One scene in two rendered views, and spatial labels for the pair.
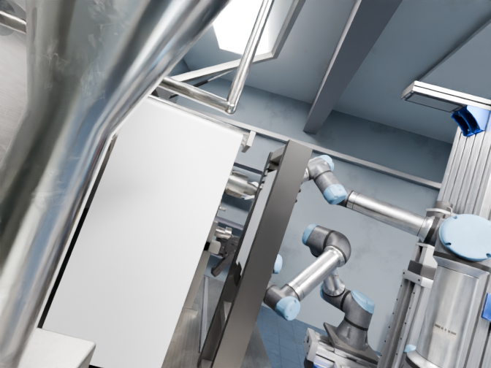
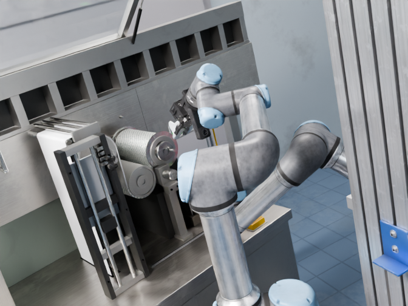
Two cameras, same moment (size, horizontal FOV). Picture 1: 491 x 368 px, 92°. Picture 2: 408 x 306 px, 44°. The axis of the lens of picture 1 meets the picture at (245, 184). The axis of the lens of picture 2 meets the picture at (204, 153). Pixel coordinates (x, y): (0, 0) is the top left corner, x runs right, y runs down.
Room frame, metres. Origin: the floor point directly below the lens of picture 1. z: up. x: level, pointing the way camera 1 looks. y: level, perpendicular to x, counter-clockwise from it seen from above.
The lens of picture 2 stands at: (0.11, -1.57, 1.85)
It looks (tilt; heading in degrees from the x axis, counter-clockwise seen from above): 20 degrees down; 61
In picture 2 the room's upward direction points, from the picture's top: 14 degrees counter-clockwise
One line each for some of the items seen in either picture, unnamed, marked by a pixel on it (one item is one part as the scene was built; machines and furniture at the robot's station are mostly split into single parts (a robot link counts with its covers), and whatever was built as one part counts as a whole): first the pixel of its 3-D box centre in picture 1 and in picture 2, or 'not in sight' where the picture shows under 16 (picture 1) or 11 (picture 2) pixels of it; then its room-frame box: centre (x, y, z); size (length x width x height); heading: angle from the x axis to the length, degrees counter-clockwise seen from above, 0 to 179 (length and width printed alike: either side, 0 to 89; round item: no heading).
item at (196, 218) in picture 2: not in sight; (176, 212); (0.90, 0.22, 0.92); 0.28 x 0.04 x 0.04; 97
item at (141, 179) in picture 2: not in sight; (125, 176); (0.73, 0.19, 1.18); 0.26 x 0.12 x 0.12; 97
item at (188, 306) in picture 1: (204, 265); (174, 202); (0.83, 0.04, 1.05); 0.06 x 0.05 x 0.31; 97
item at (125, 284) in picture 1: (128, 228); (73, 200); (0.51, 0.20, 1.17); 0.34 x 0.05 x 0.54; 97
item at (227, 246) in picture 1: (229, 246); not in sight; (0.93, -0.02, 1.12); 0.12 x 0.08 x 0.09; 97
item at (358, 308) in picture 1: (359, 307); not in sight; (1.24, -0.75, 0.98); 0.13 x 0.12 x 0.14; 38
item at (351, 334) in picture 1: (353, 330); not in sight; (1.24, -0.76, 0.87); 0.15 x 0.15 x 0.10
